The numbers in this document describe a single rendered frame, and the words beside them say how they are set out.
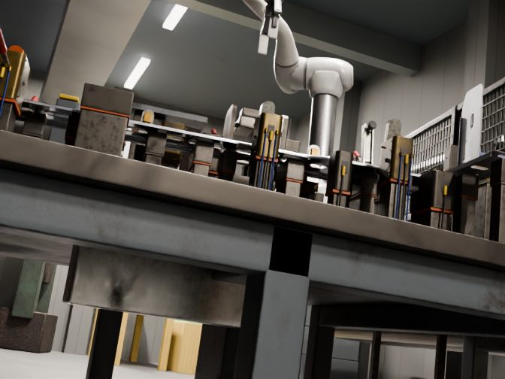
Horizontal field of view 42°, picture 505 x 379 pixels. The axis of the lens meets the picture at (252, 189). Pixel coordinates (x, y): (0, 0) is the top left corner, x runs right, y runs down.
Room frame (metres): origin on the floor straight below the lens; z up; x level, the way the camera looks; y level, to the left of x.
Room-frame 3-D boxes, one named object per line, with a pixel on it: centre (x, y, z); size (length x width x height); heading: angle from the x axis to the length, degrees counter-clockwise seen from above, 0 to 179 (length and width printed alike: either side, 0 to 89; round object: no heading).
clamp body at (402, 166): (1.67, -0.37, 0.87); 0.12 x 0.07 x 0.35; 11
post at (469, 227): (1.73, -0.57, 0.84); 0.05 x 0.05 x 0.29; 11
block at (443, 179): (1.71, -0.49, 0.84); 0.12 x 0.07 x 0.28; 11
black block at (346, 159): (1.68, -0.22, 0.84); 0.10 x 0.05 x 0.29; 11
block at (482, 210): (1.82, -0.67, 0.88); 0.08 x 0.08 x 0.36; 11
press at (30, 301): (9.33, 2.79, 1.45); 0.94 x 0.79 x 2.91; 20
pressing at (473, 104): (1.94, -0.64, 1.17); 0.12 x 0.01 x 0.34; 11
